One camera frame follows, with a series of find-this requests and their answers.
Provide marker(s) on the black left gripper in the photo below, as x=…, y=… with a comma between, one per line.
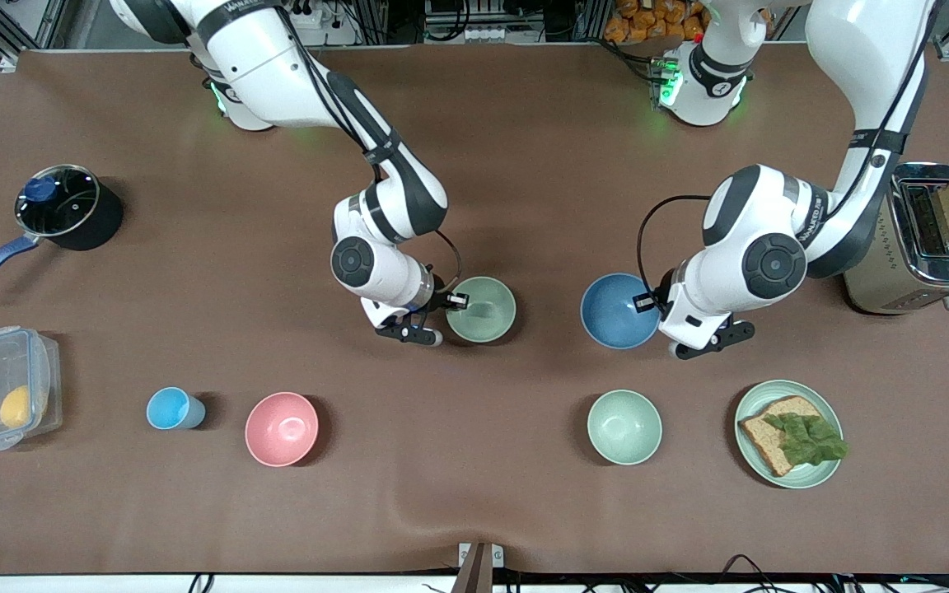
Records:
x=661, y=296

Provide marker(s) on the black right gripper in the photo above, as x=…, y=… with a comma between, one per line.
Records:
x=440, y=296

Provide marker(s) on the sage green bowl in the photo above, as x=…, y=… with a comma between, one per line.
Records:
x=487, y=317

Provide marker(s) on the blue bowl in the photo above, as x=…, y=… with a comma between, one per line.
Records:
x=614, y=313

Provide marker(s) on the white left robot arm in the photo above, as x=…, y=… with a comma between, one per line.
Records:
x=713, y=284

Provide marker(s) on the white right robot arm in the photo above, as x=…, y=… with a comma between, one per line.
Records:
x=268, y=66

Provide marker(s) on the pale mint bowl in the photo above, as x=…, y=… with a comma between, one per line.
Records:
x=624, y=428

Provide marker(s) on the pink bowl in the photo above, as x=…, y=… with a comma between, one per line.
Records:
x=281, y=428

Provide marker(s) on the brown bread slice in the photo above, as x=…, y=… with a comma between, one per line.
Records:
x=763, y=436

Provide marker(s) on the green lettuce leaf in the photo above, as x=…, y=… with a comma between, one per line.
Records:
x=808, y=441

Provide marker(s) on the beige chrome toaster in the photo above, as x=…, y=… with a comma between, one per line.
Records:
x=878, y=288

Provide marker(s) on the pale green plate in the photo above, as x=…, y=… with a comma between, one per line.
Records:
x=812, y=471

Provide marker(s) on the white power strip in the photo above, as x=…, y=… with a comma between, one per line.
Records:
x=491, y=35

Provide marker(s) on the orange snack bag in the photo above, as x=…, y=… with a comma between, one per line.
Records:
x=631, y=25

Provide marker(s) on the black electronics box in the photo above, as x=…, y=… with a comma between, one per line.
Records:
x=474, y=8

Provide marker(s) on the blue cup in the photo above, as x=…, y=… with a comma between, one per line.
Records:
x=168, y=408

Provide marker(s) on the glass lid blue knob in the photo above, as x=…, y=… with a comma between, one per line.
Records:
x=71, y=206

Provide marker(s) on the yellow fruit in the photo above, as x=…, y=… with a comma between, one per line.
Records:
x=15, y=407

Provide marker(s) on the metal bracket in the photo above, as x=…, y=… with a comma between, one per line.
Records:
x=479, y=568

